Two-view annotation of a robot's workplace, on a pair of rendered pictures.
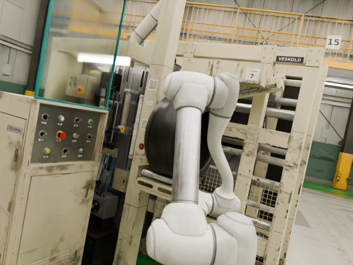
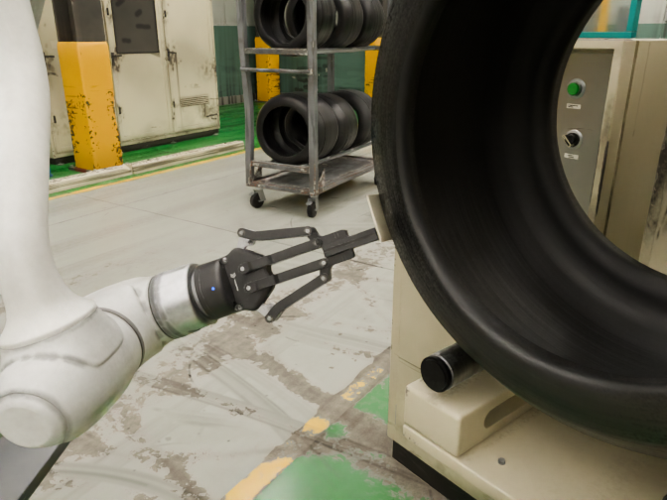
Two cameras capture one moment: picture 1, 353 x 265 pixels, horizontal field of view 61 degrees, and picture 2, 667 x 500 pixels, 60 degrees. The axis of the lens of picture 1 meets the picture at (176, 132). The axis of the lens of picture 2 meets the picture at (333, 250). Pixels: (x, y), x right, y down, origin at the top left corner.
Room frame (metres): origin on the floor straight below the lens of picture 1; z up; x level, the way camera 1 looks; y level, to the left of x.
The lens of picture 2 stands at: (1.97, -0.71, 1.28)
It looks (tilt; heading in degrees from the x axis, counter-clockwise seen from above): 21 degrees down; 111
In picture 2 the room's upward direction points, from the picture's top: straight up
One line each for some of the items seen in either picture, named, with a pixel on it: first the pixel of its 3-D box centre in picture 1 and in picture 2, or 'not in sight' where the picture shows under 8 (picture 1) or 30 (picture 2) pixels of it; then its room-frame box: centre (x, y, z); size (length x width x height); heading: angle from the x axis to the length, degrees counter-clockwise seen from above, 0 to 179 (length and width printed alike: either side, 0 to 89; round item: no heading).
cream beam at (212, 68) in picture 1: (227, 73); not in sight; (2.27, -0.29, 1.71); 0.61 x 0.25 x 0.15; 60
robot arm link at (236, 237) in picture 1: (231, 243); not in sight; (1.06, -0.28, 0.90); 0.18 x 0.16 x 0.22; 103
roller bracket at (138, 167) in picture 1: (152, 170); not in sight; (2.17, 0.12, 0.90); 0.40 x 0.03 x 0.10; 150
